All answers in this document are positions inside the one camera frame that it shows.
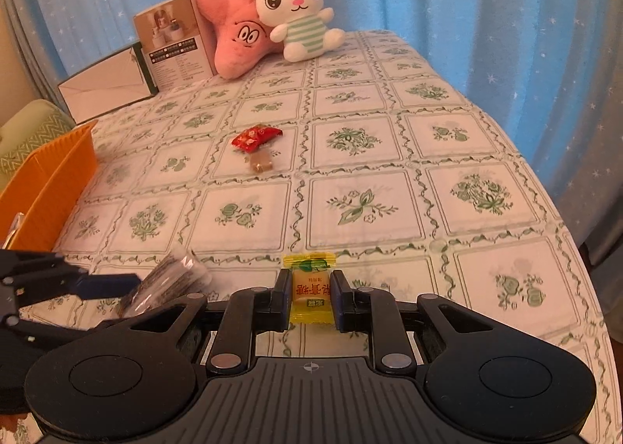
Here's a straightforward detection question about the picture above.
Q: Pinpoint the yellow candy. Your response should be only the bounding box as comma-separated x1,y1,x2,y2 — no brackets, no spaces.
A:
283,252,336,325

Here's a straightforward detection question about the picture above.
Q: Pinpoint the clear black seed bar packet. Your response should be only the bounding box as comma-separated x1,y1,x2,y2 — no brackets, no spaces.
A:
116,247,212,317

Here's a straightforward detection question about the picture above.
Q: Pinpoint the orange plastic tray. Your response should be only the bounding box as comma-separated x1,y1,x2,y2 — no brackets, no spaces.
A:
1,120,98,252

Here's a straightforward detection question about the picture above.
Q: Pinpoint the green zigzag cushion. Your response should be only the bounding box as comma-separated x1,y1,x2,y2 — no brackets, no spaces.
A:
1,112,75,181

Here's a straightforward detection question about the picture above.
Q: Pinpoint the brown clear-wrapped candy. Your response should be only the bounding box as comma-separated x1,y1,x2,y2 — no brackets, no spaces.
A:
248,150,273,174

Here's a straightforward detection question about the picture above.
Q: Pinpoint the green floral tablecloth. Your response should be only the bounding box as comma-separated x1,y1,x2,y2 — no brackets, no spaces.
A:
14,29,609,444

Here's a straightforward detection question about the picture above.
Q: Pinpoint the light green sofa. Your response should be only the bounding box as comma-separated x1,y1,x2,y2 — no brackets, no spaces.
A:
0,99,75,189

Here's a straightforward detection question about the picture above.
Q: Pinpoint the small red patterned candy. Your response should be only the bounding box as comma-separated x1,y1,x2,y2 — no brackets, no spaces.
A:
231,124,283,153

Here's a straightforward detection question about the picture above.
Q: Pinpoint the white and green flat box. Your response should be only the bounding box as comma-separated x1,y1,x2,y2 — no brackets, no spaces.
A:
58,42,158,124

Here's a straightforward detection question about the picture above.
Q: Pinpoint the beige humidifier product box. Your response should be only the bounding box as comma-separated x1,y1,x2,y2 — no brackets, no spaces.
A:
133,0,216,93

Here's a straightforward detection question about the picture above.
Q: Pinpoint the pink star plush toy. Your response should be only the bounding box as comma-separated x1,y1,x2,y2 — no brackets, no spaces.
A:
196,0,283,80

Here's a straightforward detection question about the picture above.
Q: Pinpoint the white bunny plush toy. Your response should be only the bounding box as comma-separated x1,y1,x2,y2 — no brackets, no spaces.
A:
255,0,345,63

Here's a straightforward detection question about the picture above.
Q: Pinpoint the blue star curtain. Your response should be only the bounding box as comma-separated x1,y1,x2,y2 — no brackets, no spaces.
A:
1,0,622,250

